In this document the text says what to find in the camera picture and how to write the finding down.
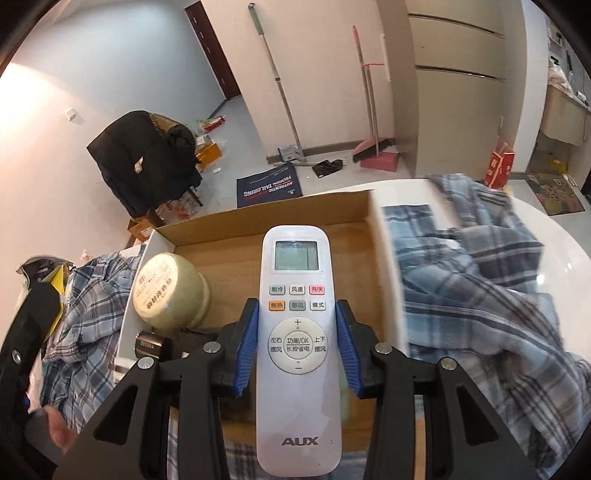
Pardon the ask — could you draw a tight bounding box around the red carton box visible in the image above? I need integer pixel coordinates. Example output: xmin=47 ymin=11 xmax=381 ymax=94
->
xmin=485 ymin=138 xmax=515 ymax=188

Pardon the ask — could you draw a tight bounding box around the yellow bag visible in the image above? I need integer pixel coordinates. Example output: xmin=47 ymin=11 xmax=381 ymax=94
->
xmin=44 ymin=265 xmax=72 ymax=337

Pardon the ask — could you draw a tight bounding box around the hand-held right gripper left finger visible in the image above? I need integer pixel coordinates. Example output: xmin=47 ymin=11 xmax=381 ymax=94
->
xmin=51 ymin=298 xmax=262 ymax=480

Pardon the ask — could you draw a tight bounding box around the grey plastic bag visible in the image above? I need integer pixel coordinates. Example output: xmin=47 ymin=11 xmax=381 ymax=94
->
xmin=16 ymin=254 xmax=75 ymax=296

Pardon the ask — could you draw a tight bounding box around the black jacket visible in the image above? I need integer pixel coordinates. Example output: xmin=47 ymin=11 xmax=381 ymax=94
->
xmin=87 ymin=110 xmax=201 ymax=217

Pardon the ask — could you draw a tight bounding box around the pink broom and dustpan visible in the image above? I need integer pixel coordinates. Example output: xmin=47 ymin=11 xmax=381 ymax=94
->
xmin=352 ymin=25 xmax=402 ymax=173

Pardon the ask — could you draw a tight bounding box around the small black box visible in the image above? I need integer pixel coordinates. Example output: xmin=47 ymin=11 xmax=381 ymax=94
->
xmin=133 ymin=330 xmax=176 ymax=365

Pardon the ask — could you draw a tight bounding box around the clutter pile on counter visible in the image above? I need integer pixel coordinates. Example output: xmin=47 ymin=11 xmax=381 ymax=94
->
xmin=547 ymin=28 xmax=591 ymax=100

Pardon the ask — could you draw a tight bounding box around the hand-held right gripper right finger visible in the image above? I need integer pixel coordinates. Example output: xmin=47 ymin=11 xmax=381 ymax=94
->
xmin=335 ymin=299 xmax=541 ymax=480

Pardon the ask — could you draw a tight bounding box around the orange box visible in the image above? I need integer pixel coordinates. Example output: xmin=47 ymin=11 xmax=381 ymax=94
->
xmin=196 ymin=143 xmax=222 ymax=169

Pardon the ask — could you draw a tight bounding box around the dark red door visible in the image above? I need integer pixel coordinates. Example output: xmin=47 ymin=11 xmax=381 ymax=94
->
xmin=185 ymin=0 xmax=243 ymax=100

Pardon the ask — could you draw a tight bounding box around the cardboard box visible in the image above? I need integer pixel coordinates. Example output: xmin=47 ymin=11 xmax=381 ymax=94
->
xmin=113 ymin=188 xmax=409 ymax=455

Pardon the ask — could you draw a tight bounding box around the person's left hand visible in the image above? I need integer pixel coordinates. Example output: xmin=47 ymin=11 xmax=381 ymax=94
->
xmin=44 ymin=406 xmax=83 ymax=455

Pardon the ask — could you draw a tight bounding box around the black cloth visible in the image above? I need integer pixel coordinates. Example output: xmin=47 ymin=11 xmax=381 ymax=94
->
xmin=311 ymin=159 xmax=345 ymax=177

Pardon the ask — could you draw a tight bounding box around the patterned floor rug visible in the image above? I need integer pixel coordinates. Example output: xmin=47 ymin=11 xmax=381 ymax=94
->
xmin=524 ymin=172 xmax=587 ymax=217

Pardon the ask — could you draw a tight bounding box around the brown cardboard carton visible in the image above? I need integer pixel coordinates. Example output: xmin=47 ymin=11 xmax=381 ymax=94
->
xmin=127 ymin=217 xmax=155 ymax=241

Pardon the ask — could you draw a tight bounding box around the beige wardrobe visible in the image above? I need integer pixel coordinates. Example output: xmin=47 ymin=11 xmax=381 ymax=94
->
xmin=379 ymin=0 xmax=529 ymax=181

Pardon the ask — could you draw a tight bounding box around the beige counter cabinet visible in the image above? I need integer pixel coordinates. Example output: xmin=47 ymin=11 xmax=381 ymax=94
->
xmin=538 ymin=83 xmax=591 ymax=148

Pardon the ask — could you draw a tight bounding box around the long-handled broom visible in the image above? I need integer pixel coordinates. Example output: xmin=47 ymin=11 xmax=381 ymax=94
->
xmin=353 ymin=62 xmax=397 ymax=163

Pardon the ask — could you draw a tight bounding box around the white remote control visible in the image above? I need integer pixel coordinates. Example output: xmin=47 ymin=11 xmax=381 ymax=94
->
xmin=256 ymin=225 xmax=343 ymax=478

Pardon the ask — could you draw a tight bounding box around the blue plaid cloth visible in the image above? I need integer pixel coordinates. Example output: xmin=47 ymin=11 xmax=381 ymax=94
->
xmin=39 ymin=173 xmax=591 ymax=480

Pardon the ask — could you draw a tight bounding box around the long-handled mop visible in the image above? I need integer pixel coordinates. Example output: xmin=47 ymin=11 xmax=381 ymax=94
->
xmin=248 ymin=2 xmax=312 ymax=167

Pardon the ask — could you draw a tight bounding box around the dark blue door mat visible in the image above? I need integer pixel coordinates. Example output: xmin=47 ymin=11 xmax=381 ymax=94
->
xmin=236 ymin=161 xmax=303 ymax=208

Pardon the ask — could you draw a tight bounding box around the round cream tin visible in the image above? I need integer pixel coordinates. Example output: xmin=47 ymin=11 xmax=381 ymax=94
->
xmin=131 ymin=251 xmax=211 ymax=330

